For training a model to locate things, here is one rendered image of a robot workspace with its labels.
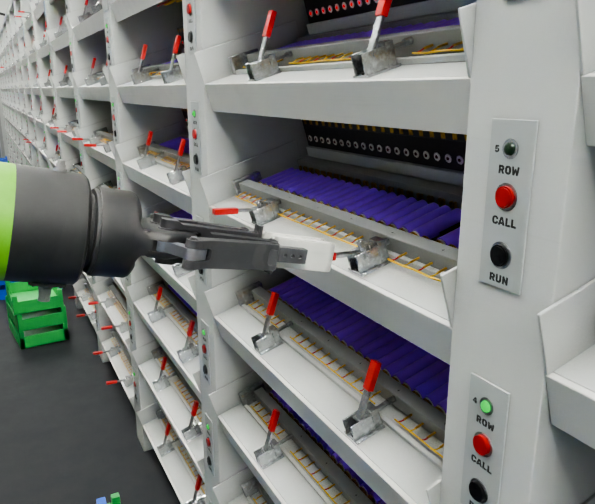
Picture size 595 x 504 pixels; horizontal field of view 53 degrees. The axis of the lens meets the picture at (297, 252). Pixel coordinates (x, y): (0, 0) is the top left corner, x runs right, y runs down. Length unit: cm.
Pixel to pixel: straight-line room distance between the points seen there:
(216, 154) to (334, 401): 47
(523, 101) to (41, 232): 35
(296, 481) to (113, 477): 101
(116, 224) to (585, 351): 36
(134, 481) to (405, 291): 141
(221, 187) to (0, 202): 60
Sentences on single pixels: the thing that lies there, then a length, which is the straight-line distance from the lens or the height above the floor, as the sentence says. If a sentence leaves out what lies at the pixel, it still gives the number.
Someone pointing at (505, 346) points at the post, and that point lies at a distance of 48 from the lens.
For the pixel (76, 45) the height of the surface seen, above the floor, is 123.
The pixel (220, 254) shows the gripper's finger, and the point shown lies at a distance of 51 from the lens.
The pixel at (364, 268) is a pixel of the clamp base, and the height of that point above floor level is 90.
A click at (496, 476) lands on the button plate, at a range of 52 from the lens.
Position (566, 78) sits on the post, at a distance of 42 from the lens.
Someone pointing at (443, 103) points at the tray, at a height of 107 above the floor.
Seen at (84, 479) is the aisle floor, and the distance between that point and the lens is 194.
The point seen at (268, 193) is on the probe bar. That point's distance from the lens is 91.
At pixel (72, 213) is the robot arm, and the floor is 99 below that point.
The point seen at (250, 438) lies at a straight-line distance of 109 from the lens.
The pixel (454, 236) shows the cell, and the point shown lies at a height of 94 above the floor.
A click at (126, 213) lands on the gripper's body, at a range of 50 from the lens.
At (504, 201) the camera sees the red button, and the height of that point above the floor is 101.
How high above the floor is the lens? 108
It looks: 15 degrees down
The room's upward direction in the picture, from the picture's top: straight up
